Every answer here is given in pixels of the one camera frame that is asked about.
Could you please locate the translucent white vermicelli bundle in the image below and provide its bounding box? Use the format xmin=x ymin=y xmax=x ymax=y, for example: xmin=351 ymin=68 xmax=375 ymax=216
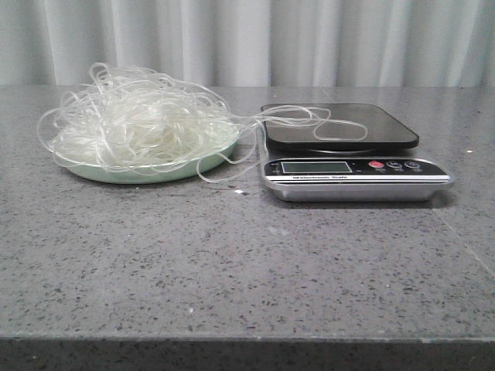
xmin=36 ymin=63 xmax=369 ymax=184

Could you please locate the black silver kitchen scale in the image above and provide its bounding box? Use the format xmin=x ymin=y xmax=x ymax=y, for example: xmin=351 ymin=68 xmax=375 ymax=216
xmin=259 ymin=104 xmax=454 ymax=202

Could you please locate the pale green round plate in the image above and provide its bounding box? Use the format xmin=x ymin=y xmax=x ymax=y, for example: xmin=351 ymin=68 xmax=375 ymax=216
xmin=49 ymin=117 xmax=241 ymax=184

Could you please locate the white pleated curtain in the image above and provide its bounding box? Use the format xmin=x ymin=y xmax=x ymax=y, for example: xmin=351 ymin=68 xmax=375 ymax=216
xmin=1 ymin=1 xmax=494 ymax=87

